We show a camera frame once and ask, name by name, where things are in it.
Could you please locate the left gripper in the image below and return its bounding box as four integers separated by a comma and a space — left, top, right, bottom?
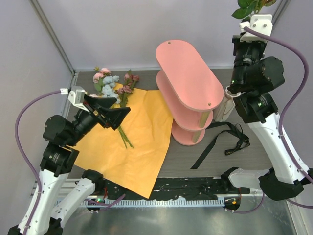
67, 93, 131, 145

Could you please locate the orange rose stem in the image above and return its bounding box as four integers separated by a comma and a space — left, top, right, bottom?
231, 0, 277, 20

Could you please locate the orange flower bouquet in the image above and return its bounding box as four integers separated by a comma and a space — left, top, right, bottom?
75, 89, 173, 198

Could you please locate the black ribbon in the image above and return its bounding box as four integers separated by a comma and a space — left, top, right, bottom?
190, 121, 250, 170

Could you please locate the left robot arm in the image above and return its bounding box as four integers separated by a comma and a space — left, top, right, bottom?
8, 91, 131, 235

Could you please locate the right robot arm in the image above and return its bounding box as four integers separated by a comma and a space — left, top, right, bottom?
221, 36, 313, 201

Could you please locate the white ribbed ceramic vase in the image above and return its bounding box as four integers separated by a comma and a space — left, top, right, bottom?
213, 88, 235, 122

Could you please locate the blue flower stem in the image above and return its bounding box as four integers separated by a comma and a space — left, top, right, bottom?
89, 75, 134, 149

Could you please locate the mauve flower stem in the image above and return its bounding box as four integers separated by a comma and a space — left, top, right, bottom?
115, 70, 139, 107

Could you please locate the small pink flower stem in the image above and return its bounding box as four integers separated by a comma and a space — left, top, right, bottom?
92, 66, 111, 92

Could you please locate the pink three-tier shelf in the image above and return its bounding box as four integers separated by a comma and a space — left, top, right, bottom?
156, 40, 224, 146

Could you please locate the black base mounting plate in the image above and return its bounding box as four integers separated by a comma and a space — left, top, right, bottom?
94, 177, 250, 201

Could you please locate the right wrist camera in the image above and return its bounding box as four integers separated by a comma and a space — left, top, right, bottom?
239, 14, 273, 43

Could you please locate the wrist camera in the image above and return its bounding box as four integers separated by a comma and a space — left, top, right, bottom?
59, 86, 87, 111
239, 14, 273, 43

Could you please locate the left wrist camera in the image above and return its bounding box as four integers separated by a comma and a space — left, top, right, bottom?
59, 86, 87, 111

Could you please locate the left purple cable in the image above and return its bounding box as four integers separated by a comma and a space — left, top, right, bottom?
14, 89, 127, 235

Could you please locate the white slotted cable duct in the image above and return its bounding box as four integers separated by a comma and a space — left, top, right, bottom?
83, 197, 226, 208

